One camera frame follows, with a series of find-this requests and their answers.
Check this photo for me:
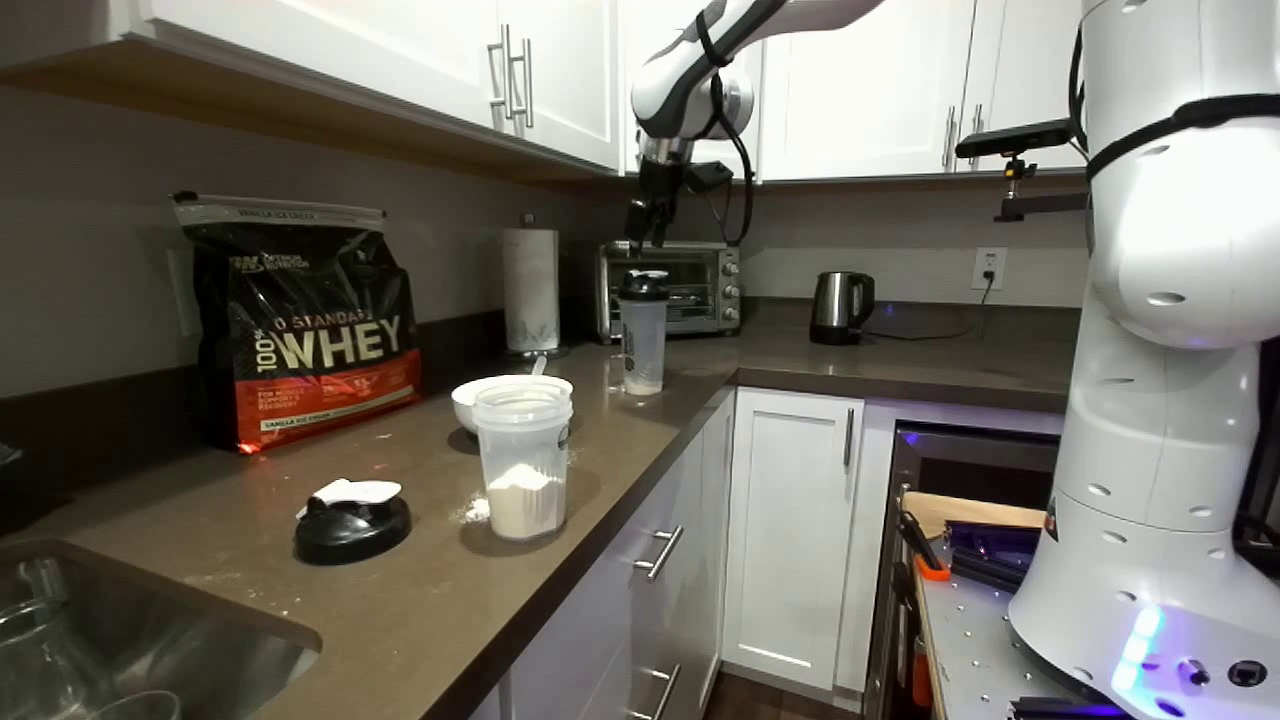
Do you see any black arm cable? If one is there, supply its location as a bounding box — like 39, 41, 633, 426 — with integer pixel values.
1062, 0, 1280, 184

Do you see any black lid with white cap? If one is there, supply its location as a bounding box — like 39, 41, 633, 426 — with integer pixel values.
290, 475, 417, 569

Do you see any white perforated base plate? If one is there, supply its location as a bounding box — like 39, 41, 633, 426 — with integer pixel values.
914, 569, 1280, 720

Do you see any black shaker bottle lid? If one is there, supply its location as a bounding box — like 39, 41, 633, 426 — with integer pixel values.
616, 263, 675, 306

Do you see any silver toaster oven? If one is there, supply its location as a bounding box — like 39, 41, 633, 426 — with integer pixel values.
593, 236, 747, 344

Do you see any steel kitchen sink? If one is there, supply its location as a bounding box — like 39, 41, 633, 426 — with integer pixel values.
0, 535, 327, 720

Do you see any empty clear shaker bottle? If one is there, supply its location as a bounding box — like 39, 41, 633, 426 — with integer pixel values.
616, 296, 673, 401

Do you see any orange black clamp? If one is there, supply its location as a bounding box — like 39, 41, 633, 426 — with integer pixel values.
891, 500, 959, 586

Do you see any black camera on mount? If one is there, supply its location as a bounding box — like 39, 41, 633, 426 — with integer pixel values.
953, 110, 1091, 227

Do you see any white upper cabinet door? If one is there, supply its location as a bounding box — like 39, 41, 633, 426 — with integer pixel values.
126, 0, 517, 131
963, 0, 1089, 175
756, 0, 976, 184
505, 0, 628, 170

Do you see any black red whey bag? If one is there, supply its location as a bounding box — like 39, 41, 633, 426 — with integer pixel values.
173, 192, 428, 459

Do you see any white cabinet door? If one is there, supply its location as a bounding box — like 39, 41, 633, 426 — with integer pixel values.
505, 0, 628, 170
963, 0, 1089, 175
126, 0, 517, 131
508, 553, 633, 720
756, 0, 976, 184
718, 385, 872, 699

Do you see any light wooden board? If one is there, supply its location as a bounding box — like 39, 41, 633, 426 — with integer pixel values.
901, 487, 1050, 538

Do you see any black steel kitchen appliance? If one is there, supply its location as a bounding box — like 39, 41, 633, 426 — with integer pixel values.
885, 417, 1068, 535

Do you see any white lower cabinet door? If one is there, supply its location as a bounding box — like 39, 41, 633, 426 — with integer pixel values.
508, 553, 633, 720
718, 385, 872, 699

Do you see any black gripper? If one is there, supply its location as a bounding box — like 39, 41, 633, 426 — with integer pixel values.
624, 131, 697, 261

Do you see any white drawer with silver handle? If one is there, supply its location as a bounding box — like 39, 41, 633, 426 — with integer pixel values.
621, 396, 734, 633
621, 533, 734, 720

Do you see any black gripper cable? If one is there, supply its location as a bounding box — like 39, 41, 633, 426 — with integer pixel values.
689, 3, 759, 251

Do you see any steel electric kettle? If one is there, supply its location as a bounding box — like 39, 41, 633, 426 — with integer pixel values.
802, 268, 878, 346

